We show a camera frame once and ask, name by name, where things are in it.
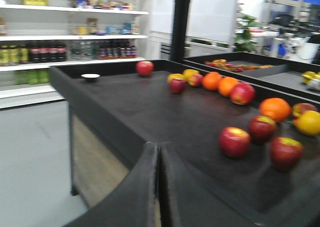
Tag orange near front apples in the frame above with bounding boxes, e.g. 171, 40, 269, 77
259, 97, 291, 123

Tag red apple near dish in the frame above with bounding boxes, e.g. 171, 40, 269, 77
135, 61, 154, 77

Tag orange middle right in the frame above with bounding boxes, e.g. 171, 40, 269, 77
217, 76, 239, 98

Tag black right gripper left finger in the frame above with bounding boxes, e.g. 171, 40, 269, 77
66, 142, 159, 227

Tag red apple front middle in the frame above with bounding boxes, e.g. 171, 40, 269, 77
248, 115, 277, 145

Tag white store shelf unit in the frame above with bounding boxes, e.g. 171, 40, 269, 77
0, 0, 150, 109

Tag orange middle left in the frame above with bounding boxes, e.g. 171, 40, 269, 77
201, 71, 222, 91

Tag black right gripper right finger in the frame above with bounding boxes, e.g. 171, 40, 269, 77
159, 142, 260, 227

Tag red apple front left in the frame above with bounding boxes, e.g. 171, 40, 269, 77
219, 126, 251, 158

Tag small white dish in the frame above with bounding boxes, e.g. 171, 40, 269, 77
81, 73, 100, 83

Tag red apple beside oranges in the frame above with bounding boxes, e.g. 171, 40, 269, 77
230, 82, 256, 106

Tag black wooden display stand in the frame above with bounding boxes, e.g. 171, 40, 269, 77
50, 60, 320, 227

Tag yellow round fruit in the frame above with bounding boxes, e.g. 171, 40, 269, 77
295, 110, 320, 136

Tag red apple front right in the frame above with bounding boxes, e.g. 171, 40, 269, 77
269, 136, 304, 172

